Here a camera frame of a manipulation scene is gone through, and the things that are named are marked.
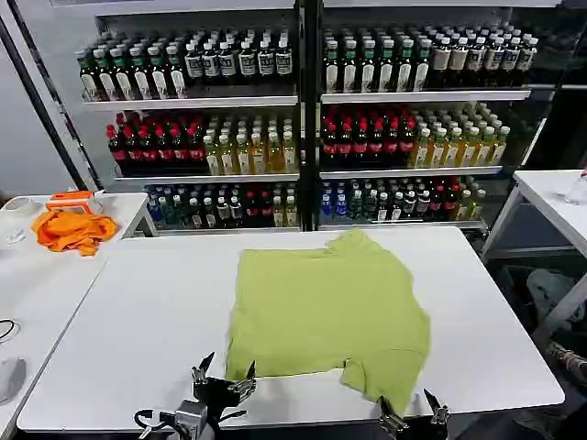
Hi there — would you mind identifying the shelf rack with bottles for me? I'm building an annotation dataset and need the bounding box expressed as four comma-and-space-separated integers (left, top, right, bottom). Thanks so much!
74, 7, 541, 232

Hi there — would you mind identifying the orange cloth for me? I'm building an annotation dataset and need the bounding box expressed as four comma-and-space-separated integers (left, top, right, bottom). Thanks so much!
30, 209, 120, 259

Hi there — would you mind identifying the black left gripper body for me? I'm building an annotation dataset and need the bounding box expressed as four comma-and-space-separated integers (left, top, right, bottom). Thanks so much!
194, 375, 249, 427

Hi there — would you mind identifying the clear plastic bottle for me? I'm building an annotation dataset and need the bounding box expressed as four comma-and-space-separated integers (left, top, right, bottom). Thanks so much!
564, 166, 587, 206

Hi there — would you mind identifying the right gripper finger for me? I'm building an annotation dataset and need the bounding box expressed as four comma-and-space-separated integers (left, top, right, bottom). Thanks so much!
376, 394, 410, 436
422, 387, 452, 425

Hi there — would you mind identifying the black slanted pole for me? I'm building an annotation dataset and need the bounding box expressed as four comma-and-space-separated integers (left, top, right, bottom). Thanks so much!
0, 0, 105, 193

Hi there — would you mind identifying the black upright stand pole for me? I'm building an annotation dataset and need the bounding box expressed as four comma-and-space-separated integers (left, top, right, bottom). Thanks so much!
292, 0, 326, 230

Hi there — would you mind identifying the black cable loop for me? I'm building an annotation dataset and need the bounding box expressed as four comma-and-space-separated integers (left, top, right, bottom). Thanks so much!
0, 319, 21, 344

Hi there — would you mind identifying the white side table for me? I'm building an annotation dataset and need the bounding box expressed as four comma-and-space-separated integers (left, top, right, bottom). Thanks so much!
0, 192, 151, 430

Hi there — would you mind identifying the white table with grey legs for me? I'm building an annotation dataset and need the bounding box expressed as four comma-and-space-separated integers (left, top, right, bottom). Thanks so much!
478, 169, 587, 350

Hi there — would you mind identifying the orange and white box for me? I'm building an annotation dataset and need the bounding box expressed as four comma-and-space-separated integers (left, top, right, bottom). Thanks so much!
45, 191, 105, 216

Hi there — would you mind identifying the grey bag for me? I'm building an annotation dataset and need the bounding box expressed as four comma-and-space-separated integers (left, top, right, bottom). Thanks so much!
526, 269, 587, 323

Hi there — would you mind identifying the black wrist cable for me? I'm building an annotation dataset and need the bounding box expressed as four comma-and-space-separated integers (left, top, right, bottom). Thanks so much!
133, 407, 184, 440

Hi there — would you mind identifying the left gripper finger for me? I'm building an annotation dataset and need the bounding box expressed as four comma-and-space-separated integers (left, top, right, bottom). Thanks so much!
226, 359, 258, 405
190, 351, 216, 398

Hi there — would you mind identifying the grey flat pad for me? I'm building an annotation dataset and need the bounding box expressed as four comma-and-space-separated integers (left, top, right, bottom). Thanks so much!
0, 357, 28, 405

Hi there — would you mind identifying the light green shirt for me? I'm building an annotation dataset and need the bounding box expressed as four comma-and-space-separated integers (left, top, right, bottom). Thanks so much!
224, 228, 432, 419

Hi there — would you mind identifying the patterned dark bundle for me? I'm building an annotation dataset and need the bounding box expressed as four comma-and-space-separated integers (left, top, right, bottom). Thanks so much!
547, 340, 587, 382

